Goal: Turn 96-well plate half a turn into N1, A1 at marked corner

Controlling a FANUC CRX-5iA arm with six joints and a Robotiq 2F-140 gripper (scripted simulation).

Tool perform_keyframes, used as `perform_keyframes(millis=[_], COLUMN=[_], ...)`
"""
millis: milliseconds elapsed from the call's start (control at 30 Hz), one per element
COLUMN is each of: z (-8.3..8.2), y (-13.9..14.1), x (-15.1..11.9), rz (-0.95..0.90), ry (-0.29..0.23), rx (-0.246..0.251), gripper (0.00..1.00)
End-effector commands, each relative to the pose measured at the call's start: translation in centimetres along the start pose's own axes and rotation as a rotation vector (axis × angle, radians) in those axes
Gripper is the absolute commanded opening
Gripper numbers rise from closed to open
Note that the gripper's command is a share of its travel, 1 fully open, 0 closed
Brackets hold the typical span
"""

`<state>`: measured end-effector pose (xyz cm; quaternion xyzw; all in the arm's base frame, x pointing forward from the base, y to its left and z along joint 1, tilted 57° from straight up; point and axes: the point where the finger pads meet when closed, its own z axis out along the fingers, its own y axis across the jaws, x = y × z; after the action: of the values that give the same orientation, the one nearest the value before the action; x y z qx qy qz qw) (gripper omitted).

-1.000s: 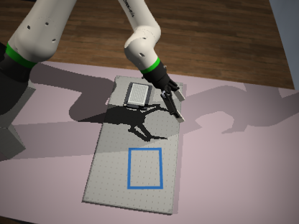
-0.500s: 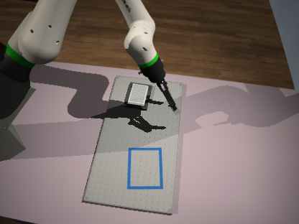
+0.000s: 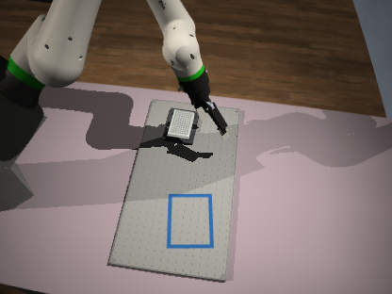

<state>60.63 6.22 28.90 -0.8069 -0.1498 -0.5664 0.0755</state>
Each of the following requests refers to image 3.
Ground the blue tape outline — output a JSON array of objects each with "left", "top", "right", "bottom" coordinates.
[{"left": 167, "top": 194, "right": 214, "bottom": 249}]

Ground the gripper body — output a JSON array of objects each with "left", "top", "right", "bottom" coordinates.
[{"left": 188, "top": 85, "right": 211, "bottom": 108}]

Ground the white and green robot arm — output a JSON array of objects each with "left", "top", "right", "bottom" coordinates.
[{"left": 0, "top": 0, "right": 209, "bottom": 108}]

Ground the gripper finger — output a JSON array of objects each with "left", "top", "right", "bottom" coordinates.
[
  {"left": 190, "top": 100, "right": 207, "bottom": 122},
  {"left": 199, "top": 97, "right": 230, "bottom": 141}
]

